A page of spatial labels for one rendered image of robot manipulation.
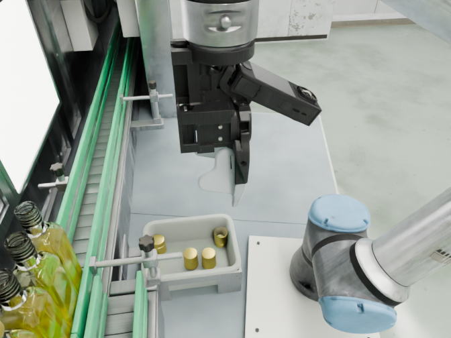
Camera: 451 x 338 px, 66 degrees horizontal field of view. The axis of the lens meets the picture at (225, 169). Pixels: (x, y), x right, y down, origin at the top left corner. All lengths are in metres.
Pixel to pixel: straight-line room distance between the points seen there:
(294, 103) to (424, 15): 0.21
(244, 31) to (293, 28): 4.10
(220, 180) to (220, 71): 0.13
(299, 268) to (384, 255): 0.27
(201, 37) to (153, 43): 1.00
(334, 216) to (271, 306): 0.26
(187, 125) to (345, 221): 0.41
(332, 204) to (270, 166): 0.50
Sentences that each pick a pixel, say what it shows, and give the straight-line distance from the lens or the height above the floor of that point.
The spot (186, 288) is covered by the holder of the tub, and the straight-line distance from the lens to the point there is 0.85.
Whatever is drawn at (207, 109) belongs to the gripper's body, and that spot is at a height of 1.32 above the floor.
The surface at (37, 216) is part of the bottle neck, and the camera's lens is 0.58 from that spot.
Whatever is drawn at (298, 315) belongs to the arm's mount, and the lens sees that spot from 0.84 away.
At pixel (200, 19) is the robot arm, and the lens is 0.34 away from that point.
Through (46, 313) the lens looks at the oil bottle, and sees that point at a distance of 0.56.
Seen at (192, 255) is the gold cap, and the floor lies 0.81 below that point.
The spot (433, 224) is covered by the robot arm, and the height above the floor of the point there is 1.13.
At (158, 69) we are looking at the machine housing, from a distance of 1.37.
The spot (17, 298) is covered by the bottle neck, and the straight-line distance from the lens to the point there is 0.53.
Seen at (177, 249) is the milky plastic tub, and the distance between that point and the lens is 0.93.
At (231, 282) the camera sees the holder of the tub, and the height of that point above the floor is 0.79.
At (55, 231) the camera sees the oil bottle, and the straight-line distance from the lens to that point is 0.61.
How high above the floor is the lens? 1.51
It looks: 40 degrees down
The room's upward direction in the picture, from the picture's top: straight up
